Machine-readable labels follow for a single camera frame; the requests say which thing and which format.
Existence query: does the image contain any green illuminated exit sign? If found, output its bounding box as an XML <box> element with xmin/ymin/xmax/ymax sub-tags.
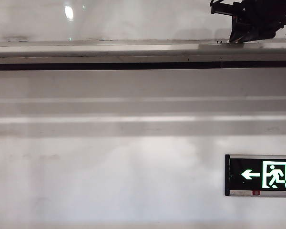
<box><xmin>225</xmin><ymin>154</ymin><xmax>286</xmax><ymax>198</ymax></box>

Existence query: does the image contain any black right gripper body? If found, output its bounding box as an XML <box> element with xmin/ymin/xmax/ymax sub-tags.
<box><xmin>210</xmin><ymin>0</ymin><xmax>286</xmax><ymax>43</ymax></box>

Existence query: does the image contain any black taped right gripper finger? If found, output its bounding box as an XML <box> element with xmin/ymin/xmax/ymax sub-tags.
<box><xmin>237</xmin><ymin>26</ymin><xmax>253</xmax><ymax>44</ymax></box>

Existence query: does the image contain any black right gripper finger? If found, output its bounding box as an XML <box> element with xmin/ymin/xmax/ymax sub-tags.
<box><xmin>229</xmin><ymin>22</ymin><xmax>239</xmax><ymax>44</ymax></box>

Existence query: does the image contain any aluminium whiteboard tray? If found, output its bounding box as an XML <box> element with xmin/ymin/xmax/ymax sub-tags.
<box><xmin>0</xmin><ymin>38</ymin><xmax>286</xmax><ymax>72</ymax></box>

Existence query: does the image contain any white whiteboard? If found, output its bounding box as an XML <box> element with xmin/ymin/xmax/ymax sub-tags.
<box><xmin>0</xmin><ymin>0</ymin><xmax>286</xmax><ymax>43</ymax></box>

